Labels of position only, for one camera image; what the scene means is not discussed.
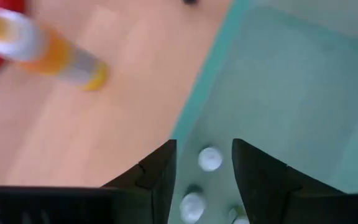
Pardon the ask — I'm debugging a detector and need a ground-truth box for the translucent teal plastic bin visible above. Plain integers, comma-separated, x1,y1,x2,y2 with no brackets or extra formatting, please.
169,0,358,224

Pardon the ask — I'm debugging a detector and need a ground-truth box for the small dropper bottle green label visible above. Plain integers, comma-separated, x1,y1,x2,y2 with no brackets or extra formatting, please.
227,205,250,224

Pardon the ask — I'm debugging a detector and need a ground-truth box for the large yellow food coloring bottle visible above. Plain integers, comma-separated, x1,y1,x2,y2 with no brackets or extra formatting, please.
0,7,110,93

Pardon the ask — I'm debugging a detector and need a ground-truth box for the small white-capped dropper bottle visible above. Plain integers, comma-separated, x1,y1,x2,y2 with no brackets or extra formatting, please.
178,185,207,224
197,146,224,172

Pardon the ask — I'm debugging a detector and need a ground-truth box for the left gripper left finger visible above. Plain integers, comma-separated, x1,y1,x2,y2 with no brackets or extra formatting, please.
101,139,178,224

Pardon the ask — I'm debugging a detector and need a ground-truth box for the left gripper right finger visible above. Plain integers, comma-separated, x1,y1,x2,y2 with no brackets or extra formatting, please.
231,138,344,224

